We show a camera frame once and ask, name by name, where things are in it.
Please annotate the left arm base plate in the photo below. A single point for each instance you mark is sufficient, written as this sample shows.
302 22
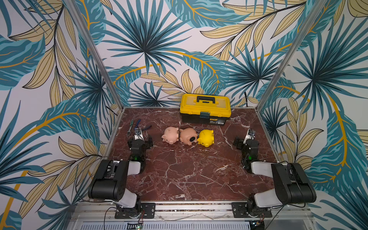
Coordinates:
141 210

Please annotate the aluminium front rail frame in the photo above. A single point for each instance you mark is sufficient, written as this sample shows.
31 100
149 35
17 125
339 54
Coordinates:
190 215

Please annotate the aluminium corner post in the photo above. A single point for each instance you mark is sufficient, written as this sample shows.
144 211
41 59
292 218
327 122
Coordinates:
77 17
316 9

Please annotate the light pink piggy bank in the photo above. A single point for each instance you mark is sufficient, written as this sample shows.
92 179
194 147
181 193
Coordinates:
170 135

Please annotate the green handled wrench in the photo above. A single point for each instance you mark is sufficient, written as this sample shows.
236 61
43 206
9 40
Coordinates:
130 127

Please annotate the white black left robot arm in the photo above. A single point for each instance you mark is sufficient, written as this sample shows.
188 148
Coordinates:
110 180

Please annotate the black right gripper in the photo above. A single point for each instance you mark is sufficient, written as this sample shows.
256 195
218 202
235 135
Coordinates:
237 142

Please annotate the right aluminium corner post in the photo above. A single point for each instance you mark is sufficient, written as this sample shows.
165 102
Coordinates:
316 9

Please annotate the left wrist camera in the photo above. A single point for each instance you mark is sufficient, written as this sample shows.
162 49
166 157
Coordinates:
138 135

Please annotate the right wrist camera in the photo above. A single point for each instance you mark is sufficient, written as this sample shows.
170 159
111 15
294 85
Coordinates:
250 135

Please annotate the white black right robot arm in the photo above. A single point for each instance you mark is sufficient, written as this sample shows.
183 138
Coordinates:
291 184

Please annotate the left aluminium corner post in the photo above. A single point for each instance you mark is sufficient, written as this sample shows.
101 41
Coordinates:
77 17

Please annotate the dark pink piggy bank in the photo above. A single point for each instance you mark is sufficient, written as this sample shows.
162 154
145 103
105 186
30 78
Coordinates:
186 134

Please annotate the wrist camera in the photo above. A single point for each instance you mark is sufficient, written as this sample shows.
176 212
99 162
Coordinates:
250 135
138 135

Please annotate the yellow black plastic toolbox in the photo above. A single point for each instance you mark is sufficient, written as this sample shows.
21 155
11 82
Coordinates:
205 109

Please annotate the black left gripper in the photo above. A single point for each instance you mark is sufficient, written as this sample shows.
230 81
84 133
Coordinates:
148 143

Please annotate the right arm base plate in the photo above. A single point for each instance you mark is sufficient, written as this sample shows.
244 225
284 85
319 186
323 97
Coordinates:
249 210

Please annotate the yellow piggy bank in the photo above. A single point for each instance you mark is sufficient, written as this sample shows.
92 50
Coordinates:
206 138

